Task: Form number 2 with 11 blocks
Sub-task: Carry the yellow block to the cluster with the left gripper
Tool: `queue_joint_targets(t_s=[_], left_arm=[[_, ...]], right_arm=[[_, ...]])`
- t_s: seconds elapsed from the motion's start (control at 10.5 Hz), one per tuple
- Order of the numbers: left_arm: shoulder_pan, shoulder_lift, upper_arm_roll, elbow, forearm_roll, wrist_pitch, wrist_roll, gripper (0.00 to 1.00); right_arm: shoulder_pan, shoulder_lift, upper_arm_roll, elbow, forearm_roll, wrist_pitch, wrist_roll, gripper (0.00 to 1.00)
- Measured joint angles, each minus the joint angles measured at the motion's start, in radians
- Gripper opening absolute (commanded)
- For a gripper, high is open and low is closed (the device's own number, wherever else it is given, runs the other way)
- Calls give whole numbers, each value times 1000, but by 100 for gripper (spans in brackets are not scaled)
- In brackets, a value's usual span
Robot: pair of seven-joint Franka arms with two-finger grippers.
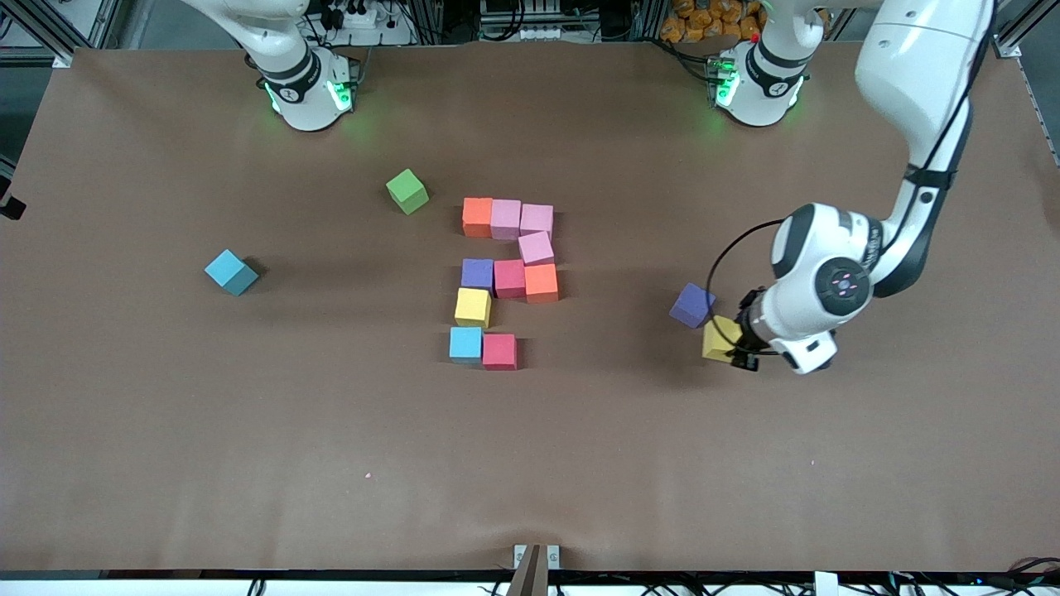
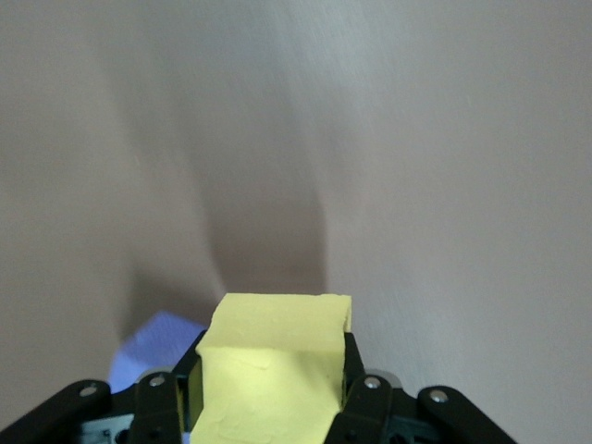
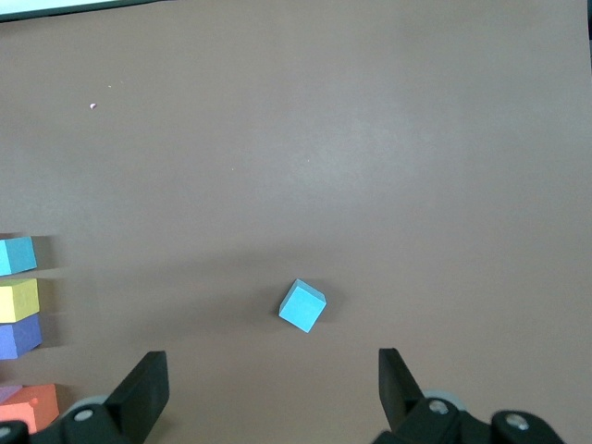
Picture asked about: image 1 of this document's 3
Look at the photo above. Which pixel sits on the brown table cover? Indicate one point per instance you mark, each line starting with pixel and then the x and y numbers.
pixel 497 497

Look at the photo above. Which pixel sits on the white power strip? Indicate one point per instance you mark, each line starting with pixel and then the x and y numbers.
pixel 356 16

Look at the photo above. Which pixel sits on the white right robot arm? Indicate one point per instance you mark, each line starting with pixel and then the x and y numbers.
pixel 306 91

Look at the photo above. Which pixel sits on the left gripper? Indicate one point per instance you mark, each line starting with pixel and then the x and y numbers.
pixel 746 329

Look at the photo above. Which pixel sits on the aluminium frame rail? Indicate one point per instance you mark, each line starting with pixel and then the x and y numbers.
pixel 1027 23
pixel 41 55

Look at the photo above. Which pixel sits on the orange foam block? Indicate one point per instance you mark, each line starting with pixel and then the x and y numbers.
pixel 542 284
pixel 478 217

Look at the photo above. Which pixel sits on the purple foam block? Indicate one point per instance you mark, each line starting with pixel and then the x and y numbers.
pixel 691 305
pixel 477 273

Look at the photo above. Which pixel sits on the blue foam block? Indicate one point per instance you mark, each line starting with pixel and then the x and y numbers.
pixel 465 344
pixel 231 271

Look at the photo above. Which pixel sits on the yellow foam block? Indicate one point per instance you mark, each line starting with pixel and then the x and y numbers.
pixel 717 339
pixel 472 307

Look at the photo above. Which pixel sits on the bag of orange items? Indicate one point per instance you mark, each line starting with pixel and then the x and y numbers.
pixel 704 21

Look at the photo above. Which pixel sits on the white electrical box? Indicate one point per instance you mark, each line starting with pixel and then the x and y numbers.
pixel 530 33

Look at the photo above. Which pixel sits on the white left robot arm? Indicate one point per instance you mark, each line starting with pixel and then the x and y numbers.
pixel 919 74

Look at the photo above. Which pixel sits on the pink foam block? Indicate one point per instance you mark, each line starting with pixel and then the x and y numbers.
pixel 537 219
pixel 506 219
pixel 537 248

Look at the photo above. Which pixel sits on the green foam block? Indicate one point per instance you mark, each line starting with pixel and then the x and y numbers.
pixel 407 191

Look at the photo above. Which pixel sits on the red foam block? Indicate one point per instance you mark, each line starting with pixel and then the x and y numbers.
pixel 499 352
pixel 510 278

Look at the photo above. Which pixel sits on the metal table edge bracket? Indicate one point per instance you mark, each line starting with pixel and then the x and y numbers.
pixel 534 571

